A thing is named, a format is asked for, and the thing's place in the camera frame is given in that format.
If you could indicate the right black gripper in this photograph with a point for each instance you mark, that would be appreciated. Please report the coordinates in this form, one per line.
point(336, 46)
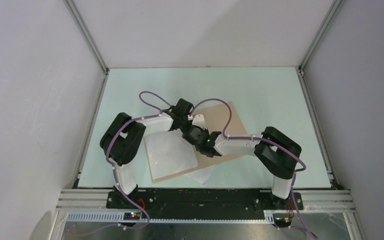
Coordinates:
point(205, 130)

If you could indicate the tan cardboard folder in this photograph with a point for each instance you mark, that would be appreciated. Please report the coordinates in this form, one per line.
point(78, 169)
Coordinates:
point(216, 117)

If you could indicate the white paper sheet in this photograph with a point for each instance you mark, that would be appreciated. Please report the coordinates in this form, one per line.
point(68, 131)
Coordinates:
point(201, 175)
point(168, 154)

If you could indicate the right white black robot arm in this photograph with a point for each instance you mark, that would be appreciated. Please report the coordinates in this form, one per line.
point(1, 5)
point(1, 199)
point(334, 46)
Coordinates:
point(277, 152)

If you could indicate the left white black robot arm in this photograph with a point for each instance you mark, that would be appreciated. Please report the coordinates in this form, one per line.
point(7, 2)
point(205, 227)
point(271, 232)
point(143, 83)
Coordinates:
point(122, 139)

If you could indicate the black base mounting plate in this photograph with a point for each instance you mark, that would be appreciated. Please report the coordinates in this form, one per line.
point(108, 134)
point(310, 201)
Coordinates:
point(203, 203)

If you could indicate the left small circuit board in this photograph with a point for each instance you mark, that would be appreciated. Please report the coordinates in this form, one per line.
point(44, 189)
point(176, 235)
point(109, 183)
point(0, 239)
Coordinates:
point(132, 216)

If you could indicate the small circuit board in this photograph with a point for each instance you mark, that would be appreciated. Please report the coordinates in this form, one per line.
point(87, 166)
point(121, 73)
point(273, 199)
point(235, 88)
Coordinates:
point(282, 222)
point(132, 216)

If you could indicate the right small circuit board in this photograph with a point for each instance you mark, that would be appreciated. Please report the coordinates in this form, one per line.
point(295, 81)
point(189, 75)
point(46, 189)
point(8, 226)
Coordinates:
point(282, 222)

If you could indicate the white slotted cable duct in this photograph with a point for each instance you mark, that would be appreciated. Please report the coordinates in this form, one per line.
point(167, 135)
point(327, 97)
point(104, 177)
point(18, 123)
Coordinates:
point(122, 217)

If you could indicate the left aluminium frame post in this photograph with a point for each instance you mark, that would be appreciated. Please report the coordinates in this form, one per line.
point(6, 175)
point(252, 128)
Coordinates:
point(85, 33)

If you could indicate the aluminium frame post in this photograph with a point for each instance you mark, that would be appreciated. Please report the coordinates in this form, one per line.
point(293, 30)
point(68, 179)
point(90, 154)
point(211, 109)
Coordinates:
point(85, 33)
point(322, 31)

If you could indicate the right aluminium frame post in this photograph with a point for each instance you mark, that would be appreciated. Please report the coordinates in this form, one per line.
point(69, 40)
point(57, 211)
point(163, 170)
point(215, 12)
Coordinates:
point(322, 31)

